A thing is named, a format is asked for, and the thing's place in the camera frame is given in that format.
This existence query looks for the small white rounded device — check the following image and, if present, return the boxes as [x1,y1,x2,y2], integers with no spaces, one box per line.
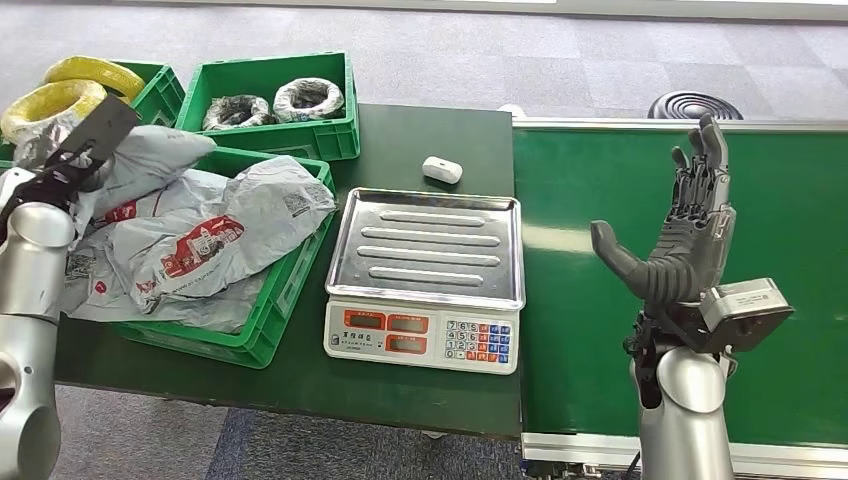
[421,155,464,185]

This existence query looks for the dark wrapped wire coil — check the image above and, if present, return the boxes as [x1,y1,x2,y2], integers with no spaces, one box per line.
[201,93,276,132]

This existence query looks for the yellow wire coil white label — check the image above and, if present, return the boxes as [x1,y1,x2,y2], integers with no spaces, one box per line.
[1,79,109,144]

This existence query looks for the green plastic crate wire coils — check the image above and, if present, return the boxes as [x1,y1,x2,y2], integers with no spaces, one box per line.
[174,51,362,162]

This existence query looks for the pale wrapped wire coil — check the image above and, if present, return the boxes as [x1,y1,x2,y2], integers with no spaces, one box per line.
[272,77,346,124]

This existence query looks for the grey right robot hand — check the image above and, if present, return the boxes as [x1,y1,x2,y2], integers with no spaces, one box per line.
[590,112,738,313]

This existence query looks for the dark green table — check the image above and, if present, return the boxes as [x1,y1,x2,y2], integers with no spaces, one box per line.
[52,102,525,442]

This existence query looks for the green plastic crate yellow coils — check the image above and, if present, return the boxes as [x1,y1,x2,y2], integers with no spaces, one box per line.
[0,60,187,167]

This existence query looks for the green conveyor belt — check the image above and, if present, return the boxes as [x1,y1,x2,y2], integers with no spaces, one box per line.
[513,117,848,480]

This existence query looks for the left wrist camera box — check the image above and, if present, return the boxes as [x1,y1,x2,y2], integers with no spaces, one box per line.
[39,94,142,175]

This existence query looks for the black round ribbed base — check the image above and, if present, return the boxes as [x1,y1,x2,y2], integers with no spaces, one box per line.
[647,91,745,121]

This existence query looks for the green plastic crate with mailers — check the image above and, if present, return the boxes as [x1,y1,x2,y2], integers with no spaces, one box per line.
[112,145,336,370]

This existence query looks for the white electronic weighing scale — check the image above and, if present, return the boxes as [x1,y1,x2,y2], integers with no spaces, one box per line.
[323,187,527,376]

